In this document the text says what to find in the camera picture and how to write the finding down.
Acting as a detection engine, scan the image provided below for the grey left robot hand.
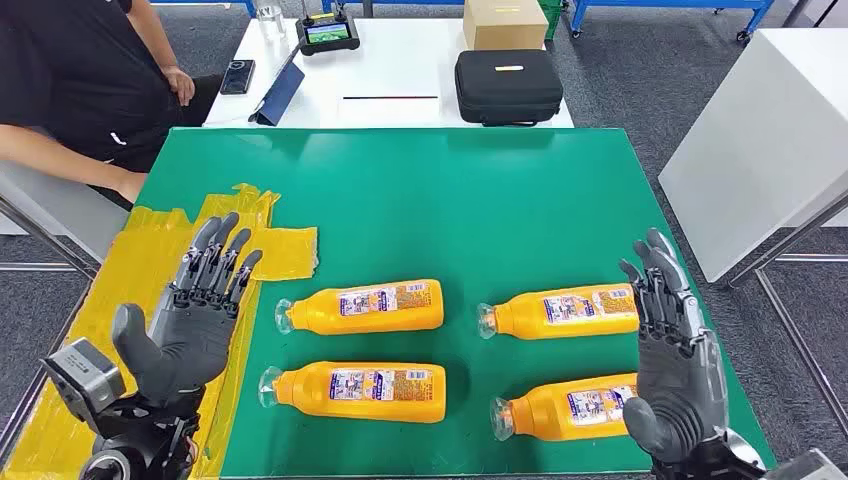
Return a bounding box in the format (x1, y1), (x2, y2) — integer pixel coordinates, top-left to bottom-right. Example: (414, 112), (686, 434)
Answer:
(111, 211), (264, 409)

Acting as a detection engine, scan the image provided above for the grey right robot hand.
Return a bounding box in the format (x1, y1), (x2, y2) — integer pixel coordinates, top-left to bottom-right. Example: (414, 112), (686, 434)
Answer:
(619, 228), (730, 465)

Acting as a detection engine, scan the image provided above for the orange juice bottle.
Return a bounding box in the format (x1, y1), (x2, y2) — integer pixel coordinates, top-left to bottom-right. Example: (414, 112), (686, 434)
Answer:
(476, 283), (642, 341)
(274, 279), (446, 337)
(490, 373), (639, 443)
(258, 361), (448, 425)

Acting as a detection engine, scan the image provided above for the yellow plastic film patch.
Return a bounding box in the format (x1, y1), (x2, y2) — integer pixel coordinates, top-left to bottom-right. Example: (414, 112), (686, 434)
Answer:
(0, 183), (319, 480)

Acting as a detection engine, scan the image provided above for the blue tablet cover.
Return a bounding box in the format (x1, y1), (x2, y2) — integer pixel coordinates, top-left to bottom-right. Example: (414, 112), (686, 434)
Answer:
(248, 44), (307, 127)

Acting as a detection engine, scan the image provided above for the black smartphone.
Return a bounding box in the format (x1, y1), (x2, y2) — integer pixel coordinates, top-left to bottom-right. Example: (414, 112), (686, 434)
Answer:
(219, 58), (257, 96)

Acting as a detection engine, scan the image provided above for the green table mat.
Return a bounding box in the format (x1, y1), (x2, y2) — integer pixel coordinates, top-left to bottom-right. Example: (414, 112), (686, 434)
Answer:
(135, 127), (778, 480)

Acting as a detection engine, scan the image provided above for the person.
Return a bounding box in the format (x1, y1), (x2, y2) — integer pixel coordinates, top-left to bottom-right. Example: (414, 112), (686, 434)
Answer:
(0, 0), (223, 207)

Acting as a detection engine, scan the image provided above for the clear glass cup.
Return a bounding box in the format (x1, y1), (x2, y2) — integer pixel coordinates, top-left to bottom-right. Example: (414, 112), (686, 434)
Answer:
(254, 3), (287, 41)

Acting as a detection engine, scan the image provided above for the black remote controller with screen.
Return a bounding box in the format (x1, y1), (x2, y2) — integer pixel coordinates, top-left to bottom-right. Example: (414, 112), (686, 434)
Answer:
(295, 0), (362, 57)

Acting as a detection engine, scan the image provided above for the black zip case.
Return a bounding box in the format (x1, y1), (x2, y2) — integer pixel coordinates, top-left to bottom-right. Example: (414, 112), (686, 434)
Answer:
(454, 49), (565, 128)

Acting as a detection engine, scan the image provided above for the white desk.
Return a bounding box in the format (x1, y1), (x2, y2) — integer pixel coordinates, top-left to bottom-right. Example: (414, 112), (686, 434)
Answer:
(203, 17), (576, 130)

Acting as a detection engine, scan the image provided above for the blue metal rack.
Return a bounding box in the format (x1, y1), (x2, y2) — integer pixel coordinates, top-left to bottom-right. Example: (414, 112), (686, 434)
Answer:
(569, 0), (776, 44)

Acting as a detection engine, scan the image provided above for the green plastic crate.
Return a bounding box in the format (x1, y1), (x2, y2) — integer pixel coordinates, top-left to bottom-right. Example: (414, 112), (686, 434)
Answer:
(537, 0), (564, 42)

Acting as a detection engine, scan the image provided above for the brown cardboard box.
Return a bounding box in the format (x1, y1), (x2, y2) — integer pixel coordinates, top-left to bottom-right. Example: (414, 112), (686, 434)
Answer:
(462, 0), (550, 52)

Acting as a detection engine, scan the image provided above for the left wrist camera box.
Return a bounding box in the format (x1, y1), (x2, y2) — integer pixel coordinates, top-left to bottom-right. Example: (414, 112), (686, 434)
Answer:
(40, 337), (127, 432)

